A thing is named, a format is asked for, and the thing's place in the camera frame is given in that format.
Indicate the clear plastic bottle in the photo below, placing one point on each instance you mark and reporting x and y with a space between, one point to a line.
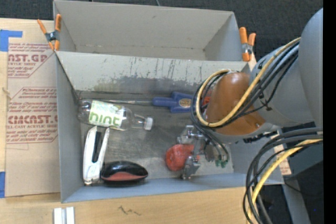
105 115

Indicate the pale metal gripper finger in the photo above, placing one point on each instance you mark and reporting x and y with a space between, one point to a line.
189 135
191 165

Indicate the grey metal bin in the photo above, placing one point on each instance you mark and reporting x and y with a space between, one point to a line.
147 34

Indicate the red toy tomato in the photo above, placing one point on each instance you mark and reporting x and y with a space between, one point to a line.
177 157

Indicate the white stapler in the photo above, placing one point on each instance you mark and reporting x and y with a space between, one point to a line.
90 162

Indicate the black and red computer mouse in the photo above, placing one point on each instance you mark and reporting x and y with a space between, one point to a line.
123 171

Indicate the brown cardboard board red print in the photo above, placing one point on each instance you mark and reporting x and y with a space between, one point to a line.
31 154

